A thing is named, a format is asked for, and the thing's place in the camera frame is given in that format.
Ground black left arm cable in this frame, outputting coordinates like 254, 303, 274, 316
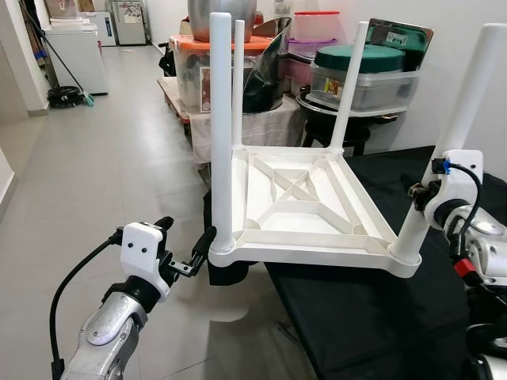
49, 231, 126, 374

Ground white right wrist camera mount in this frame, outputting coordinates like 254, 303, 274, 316
424, 150, 485, 231

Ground bench with white lace cloth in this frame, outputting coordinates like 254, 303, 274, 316
158, 79, 311, 165

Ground white box with pink lid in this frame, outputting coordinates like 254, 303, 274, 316
293, 10, 344, 58

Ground black floor mop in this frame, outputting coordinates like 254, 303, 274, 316
20, 0, 95, 108

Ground black plastic bag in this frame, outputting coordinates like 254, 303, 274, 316
242, 20, 292, 113

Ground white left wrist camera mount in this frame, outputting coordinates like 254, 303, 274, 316
120, 223, 172, 304

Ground black round wok stand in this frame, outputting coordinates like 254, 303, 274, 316
297, 95, 398, 157

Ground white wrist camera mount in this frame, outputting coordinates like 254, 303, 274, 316
424, 150, 485, 231
120, 223, 172, 304

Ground steel pot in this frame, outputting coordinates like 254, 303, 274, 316
189, 0, 259, 43

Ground green pot with lid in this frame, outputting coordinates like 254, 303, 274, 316
315, 45, 407, 74

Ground grey refrigerator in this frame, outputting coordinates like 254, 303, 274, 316
109, 0, 150, 47

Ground white plastic table top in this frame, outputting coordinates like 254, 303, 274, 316
206, 144, 424, 279

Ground dark framed picture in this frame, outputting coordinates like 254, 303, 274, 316
366, 17, 435, 66

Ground black table cloth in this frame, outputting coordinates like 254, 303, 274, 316
204, 146, 507, 380

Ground clear plastic container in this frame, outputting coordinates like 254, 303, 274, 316
311, 67, 421, 112

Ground white cabinet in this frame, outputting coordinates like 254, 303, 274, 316
48, 20, 110, 97

